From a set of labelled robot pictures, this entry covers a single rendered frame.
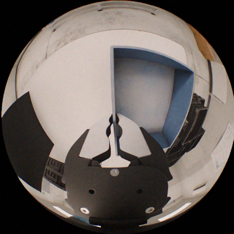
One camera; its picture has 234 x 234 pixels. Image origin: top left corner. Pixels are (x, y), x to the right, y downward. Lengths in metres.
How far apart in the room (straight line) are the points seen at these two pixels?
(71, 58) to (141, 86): 0.17
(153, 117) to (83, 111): 0.18
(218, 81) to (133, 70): 2.46
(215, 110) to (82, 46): 2.69
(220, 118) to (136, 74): 2.57
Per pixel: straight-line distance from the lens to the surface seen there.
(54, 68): 0.22
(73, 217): 0.27
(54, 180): 0.65
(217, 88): 2.50
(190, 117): 0.72
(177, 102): 0.20
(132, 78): 0.16
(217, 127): 2.69
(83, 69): 0.17
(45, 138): 0.39
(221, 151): 2.82
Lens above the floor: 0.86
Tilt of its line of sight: 58 degrees down
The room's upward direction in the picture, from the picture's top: 175 degrees clockwise
